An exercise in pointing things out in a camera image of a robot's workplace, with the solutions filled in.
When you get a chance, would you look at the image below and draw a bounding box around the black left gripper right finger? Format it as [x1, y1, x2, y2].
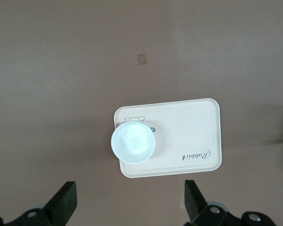
[184, 180, 230, 226]

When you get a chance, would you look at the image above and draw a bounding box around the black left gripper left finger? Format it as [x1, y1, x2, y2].
[14, 181, 77, 226]

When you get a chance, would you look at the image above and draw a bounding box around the beige rectangular rabbit tray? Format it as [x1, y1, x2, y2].
[113, 97, 223, 178]

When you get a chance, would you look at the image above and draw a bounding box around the white ceramic bowl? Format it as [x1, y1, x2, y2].
[110, 121, 156, 164]

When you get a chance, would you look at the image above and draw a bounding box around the small brown tape patch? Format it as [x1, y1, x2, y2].
[137, 53, 148, 65]

